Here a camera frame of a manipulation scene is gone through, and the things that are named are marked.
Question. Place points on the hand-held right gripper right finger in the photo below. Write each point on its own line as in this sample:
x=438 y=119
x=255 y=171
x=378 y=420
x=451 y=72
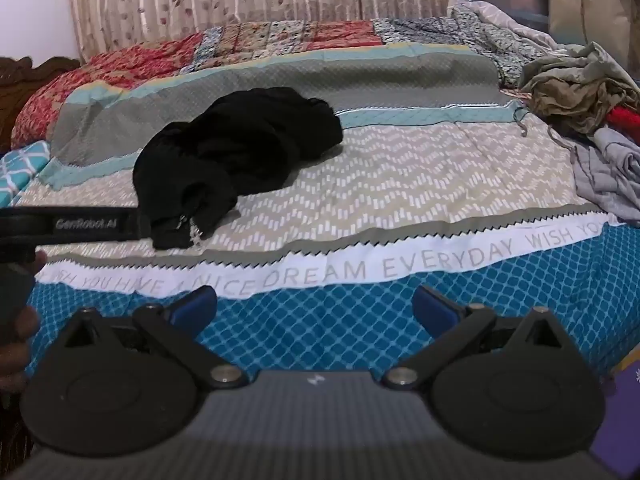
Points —
x=435 y=310

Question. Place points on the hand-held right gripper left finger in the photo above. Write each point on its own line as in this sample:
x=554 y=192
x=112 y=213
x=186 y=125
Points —
x=192 y=308

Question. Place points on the black pants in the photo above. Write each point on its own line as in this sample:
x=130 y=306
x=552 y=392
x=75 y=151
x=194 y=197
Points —
x=250 y=135

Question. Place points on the person's left hand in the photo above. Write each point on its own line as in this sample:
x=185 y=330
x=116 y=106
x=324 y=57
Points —
x=27 y=329

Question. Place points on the teal lattice print pillow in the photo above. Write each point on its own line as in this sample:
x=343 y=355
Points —
x=20 y=170

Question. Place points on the patterned teal grey bed sheet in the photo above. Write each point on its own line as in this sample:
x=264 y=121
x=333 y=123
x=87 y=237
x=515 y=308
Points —
x=400 y=175

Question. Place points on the carved wooden headboard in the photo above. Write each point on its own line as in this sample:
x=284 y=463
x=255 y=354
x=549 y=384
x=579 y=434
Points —
x=20 y=90

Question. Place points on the red patchwork quilt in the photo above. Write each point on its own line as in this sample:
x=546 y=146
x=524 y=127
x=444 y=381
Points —
x=125 y=67

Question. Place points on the purple cloth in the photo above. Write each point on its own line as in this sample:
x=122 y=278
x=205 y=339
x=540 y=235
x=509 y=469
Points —
x=625 y=400

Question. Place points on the grey crumpled garment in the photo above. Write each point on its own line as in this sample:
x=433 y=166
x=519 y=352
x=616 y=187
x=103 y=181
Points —
x=610 y=170

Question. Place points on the olive crumpled clothes pile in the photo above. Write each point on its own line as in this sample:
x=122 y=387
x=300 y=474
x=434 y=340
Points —
x=570 y=85

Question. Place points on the red cloth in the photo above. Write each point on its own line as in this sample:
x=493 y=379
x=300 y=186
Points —
x=625 y=117

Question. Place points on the blue white floral blanket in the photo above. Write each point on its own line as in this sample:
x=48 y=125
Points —
x=440 y=27

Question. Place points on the beige storage bag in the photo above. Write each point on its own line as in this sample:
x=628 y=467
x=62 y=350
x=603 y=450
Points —
x=590 y=0

